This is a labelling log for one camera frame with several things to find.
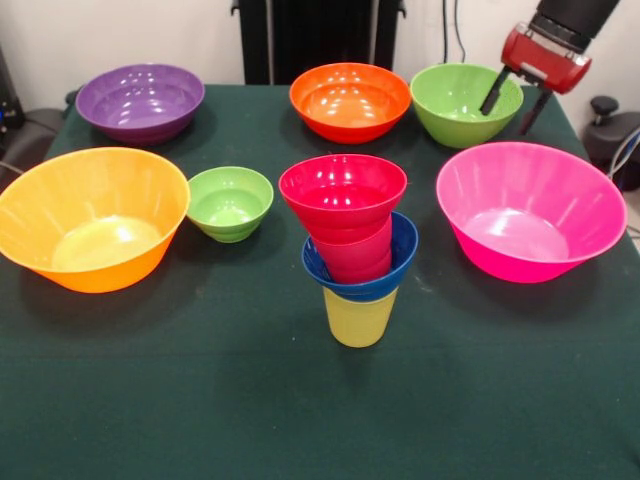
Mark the small red bowl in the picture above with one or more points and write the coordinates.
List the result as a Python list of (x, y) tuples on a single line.
[(342, 195)]

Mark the red cup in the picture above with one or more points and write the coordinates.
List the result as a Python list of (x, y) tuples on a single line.
[(357, 260)]

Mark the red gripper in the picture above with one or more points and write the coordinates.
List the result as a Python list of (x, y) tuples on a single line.
[(545, 62)]

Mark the large pink bowl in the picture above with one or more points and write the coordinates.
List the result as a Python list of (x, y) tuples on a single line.
[(530, 210)]

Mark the large yellow-orange bowl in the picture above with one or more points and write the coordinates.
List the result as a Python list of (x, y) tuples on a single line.
[(95, 215)]

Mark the black device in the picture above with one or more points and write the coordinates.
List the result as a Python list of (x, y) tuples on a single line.
[(9, 112)]

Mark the orange bowl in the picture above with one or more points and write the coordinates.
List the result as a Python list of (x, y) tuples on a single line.
[(350, 105)]

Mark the small black knob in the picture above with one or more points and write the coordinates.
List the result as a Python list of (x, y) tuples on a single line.
[(71, 97)]

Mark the purple bowl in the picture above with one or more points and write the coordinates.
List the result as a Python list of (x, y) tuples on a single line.
[(140, 100)]

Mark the small green bowl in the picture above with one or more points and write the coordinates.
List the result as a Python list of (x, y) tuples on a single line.
[(230, 205)]

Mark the black round base with knob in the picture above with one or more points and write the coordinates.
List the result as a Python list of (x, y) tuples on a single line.
[(615, 135)]

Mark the yellow translucent cup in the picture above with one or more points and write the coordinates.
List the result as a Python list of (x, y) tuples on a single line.
[(357, 320)]

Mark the large light green bowl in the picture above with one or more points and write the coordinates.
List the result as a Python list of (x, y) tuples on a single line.
[(455, 105)]

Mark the dark green tablecloth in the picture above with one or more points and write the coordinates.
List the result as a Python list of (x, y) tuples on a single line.
[(320, 400)]

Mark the small blue bowl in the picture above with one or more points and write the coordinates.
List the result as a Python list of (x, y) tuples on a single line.
[(405, 250)]

